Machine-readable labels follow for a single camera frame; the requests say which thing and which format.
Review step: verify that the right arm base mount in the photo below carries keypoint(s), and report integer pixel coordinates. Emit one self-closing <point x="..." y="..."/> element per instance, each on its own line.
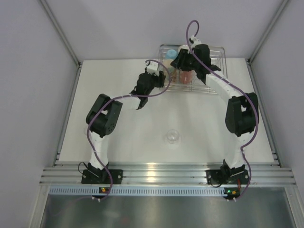
<point x="216" y="178"/>

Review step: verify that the white floral mug orange inside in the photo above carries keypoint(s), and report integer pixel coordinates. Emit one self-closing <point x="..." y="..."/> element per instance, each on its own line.
<point x="183" y="47"/>

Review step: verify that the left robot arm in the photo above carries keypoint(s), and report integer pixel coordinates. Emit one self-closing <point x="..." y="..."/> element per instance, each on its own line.
<point x="104" y="114"/>

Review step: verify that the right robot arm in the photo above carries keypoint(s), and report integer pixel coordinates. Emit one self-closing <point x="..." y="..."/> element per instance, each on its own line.
<point x="241" y="117"/>

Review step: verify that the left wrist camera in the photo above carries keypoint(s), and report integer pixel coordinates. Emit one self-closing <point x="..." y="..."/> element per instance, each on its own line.
<point x="151" y="67"/>

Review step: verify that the aluminium mounting rail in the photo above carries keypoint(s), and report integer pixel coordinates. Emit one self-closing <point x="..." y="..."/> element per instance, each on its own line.
<point x="151" y="173"/>

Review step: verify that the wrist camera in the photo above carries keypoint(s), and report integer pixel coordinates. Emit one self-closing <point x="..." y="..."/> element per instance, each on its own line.
<point x="151" y="67"/>
<point x="194" y="41"/>

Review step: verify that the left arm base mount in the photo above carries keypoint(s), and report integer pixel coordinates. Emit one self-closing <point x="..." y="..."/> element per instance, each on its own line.
<point x="97" y="176"/>

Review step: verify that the metal wire dish rack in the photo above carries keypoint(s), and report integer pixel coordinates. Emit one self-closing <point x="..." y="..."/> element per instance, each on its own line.
<point x="218" y="58"/>

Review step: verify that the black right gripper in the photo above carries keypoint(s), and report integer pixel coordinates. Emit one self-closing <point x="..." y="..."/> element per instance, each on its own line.
<point x="178" y="63"/>

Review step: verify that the beige coral pattern mug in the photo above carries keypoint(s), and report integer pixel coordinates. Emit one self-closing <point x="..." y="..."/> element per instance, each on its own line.
<point x="172" y="71"/>

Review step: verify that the perforated cable duct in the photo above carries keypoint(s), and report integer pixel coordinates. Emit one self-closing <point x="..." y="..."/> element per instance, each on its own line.
<point x="139" y="191"/>

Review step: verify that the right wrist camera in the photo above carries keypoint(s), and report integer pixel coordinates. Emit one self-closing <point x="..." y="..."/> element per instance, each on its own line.
<point x="194" y="41"/>

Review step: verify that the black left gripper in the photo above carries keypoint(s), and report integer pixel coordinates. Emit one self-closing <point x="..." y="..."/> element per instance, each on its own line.
<point x="159" y="80"/>

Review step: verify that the pink ghost pattern mug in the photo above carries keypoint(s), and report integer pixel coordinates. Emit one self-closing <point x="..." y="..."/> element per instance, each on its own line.
<point x="186" y="77"/>

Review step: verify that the light blue mug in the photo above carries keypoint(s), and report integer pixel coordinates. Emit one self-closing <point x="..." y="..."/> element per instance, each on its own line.
<point x="171" y="54"/>

